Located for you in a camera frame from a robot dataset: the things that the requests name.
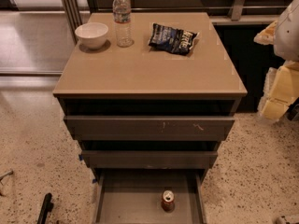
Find white ceramic bowl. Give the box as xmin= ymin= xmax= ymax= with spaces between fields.
xmin=75 ymin=22 xmax=108 ymax=49

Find metal window frame post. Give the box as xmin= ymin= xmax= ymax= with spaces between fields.
xmin=61 ymin=0 xmax=82 ymax=44

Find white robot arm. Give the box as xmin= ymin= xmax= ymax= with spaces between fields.
xmin=254 ymin=0 xmax=299 ymax=121

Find grey top drawer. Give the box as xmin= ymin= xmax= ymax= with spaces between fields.
xmin=64 ymin=116 xmax=235 ymax=141

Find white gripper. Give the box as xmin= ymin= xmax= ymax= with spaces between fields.
xmin=253 ymin=21 xmax=299 ymax=121

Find grey drawer cabinet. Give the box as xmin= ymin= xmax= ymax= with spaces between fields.
xmin=52 ymin=11 xmax=249 ymax=224

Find black object on floor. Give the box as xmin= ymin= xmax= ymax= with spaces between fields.
xmin=36 ymin=193 xmax=54 ymax=224

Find red coke can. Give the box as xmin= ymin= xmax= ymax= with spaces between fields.
xmin=161 ymin=189 xmax=175 ymax=212

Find metal railing post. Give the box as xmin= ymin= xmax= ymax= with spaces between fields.
xmin=229 ymin=0 xmax=246 ymax=21

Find dark blue chip bag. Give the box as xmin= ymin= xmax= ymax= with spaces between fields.
xmin=149 ymin=23 xmax=198 ymax=55

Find grey middle drawer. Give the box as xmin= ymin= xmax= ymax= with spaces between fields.
xmin=81 ymin=150 xmax=218 ymax=169

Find clear plastic water bottle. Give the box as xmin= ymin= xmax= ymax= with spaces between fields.
xmin=113 ymin=0 xmax=133 ymax=48

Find grey open bottom drawer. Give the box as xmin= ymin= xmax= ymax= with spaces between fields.
xmin=92 ymin=169 xmax=207 ymax=224

